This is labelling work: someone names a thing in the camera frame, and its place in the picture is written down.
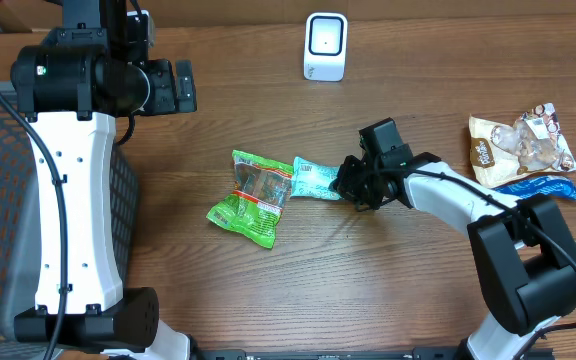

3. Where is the teal snack packet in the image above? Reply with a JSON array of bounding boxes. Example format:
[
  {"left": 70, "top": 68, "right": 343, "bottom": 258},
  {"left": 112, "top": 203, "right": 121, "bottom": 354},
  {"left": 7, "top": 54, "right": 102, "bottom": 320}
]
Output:
[{"left": 290, "top": 157, "right": 341, "bottom": 201}]

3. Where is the green snack bag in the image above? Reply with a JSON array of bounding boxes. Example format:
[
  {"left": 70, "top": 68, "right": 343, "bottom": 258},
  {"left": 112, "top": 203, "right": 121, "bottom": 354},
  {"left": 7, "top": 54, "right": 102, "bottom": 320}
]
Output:
[{"left": 206, "top": 150, "right": 294, "bottom": 249}]

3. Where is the beige cookie bag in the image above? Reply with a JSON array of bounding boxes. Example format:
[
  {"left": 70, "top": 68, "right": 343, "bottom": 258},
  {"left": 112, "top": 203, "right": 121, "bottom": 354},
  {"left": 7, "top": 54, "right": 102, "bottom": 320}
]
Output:
[{"left": 468, "top": 103, "right": 576, "bottom": 188}]

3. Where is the blue oreo packet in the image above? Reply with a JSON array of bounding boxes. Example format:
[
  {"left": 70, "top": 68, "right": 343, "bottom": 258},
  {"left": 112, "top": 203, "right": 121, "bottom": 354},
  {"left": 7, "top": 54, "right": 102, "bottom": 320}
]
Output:
[{"left": 495, "top": 175, "right": 576, "bottom": 201}]

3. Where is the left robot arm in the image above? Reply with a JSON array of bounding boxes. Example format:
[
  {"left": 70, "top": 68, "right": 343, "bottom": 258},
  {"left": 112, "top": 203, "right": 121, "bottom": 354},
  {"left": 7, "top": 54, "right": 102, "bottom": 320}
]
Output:
[{"left": 11, "top": 1, "right": 195, "bottom": 359}]

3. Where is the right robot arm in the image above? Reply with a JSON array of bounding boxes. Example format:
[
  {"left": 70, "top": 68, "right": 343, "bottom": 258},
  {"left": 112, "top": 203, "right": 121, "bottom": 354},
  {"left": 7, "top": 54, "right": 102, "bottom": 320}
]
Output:
[{"left": 331, "top": 118, "right": 576, "bottom": 359}]

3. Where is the white barcode scanner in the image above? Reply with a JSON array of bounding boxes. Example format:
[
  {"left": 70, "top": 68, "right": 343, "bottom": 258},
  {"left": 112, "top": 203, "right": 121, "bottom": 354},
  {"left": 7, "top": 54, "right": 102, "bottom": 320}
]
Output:
[{"left": 303, "top": 12, "right": 348, "bottom": 82}]

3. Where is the grey plastic shopping basket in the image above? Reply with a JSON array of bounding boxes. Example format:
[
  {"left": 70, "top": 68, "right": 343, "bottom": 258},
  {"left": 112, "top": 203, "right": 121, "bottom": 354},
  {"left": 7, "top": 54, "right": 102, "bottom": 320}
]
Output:
[{"left": 0, "top": 83, "right": 138, "bottom": 359}]

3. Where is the cardboard back panel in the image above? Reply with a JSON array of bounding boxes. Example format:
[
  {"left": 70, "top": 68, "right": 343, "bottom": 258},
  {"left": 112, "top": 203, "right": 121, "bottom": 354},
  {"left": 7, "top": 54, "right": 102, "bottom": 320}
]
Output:
[{"left": 0, "top": 0, "right": 576, "bottom": 34}]

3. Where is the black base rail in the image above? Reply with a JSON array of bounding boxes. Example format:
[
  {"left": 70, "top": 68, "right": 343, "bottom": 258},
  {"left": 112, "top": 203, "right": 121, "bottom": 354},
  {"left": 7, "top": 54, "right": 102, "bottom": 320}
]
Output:
[{"left": 189, "top": 346, "right": 471, "bottom": 360}]

